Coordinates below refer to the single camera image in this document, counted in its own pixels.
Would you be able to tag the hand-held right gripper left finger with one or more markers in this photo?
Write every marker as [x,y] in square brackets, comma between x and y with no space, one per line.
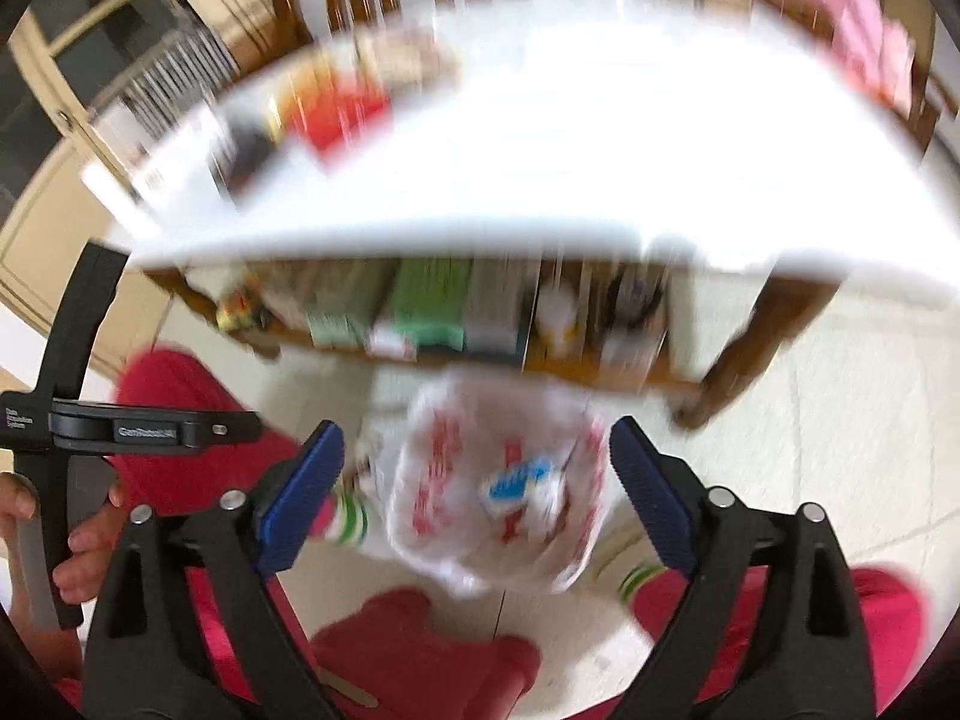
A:
[300,495]

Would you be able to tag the red box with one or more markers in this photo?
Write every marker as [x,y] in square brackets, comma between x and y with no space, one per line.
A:
[341,116]

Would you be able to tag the dark and white container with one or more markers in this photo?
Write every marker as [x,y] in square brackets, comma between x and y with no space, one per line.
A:
[634,315]

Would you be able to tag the person's leg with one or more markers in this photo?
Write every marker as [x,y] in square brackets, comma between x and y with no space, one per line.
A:
[885,630]
[172,390]

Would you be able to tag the beige cardboard box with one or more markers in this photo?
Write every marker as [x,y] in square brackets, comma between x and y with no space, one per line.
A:
[405,56]

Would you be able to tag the person's left hand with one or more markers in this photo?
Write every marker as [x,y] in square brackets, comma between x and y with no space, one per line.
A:
[86,547]

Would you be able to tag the white bottle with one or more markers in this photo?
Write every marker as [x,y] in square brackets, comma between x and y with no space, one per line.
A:
[559,315]

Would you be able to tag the person's right leg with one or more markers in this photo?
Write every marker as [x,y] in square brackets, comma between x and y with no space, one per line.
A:
[885,630]

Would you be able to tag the grey box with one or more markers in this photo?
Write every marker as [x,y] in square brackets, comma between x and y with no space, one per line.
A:
[495,307]

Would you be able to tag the cream door with glass pane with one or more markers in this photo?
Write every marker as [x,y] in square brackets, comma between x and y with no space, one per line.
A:
[67,240]

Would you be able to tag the person's left leg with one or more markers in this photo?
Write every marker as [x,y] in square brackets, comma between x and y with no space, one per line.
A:
[172,390]

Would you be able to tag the white-topped wooden table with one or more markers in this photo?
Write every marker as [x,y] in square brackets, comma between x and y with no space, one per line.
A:
[600,165]

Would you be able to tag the pink plastic bag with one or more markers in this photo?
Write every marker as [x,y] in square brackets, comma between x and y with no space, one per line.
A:
[862,30]

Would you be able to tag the grey radiator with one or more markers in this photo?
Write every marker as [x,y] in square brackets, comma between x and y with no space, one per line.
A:
[172,79]

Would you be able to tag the yellow wrapper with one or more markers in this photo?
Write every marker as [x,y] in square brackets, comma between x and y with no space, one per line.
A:
[292,101]

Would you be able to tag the pale green box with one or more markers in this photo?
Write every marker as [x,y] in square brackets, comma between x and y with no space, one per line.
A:
[345,311]

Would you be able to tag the yellow red packet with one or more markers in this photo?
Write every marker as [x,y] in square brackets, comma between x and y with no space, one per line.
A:
[238,309]

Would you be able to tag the blue white packet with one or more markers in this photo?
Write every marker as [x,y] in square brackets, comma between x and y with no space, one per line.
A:
[521,484]

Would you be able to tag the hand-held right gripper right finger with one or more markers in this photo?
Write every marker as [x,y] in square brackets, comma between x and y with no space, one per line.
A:
[649,487]

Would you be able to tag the cream-framed window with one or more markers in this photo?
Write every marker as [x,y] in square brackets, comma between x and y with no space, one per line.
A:
[97,7]

